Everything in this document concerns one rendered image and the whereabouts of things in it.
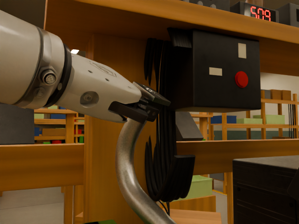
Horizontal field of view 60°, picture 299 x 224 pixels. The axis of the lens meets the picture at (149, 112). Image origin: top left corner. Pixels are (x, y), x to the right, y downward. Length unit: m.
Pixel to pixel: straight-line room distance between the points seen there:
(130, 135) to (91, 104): 0.13
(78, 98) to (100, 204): 0.30
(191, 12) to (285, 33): 0.24
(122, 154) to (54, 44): 0.21
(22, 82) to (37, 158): 0.36
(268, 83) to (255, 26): 11.50
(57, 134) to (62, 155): 6.59
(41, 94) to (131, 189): 0.20
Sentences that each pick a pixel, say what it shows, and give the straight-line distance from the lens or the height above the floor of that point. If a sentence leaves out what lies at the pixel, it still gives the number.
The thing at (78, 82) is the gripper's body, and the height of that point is 1.36.
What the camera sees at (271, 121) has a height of 1.50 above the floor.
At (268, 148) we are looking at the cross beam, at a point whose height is 1.25.
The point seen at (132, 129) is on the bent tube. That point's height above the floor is 1.31.
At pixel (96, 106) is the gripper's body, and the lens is 0.29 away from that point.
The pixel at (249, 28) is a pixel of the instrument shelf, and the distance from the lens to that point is 0.59.
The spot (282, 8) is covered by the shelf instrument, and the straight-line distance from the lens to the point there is 0.76.
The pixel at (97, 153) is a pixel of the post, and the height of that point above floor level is 1.26.
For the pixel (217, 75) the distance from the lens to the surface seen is 0.52.
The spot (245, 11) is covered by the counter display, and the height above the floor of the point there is 1.57.
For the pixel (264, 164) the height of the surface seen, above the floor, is 1.24.
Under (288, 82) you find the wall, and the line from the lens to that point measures 11.54.
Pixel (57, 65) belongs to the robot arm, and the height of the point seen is 1.37.
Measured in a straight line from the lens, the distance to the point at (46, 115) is 10.19.
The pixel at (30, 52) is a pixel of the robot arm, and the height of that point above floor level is 1.38.
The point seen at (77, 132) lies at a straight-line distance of 9.65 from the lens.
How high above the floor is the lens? 1.31
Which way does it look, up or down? 4 degrees up
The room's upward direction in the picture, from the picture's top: straight up
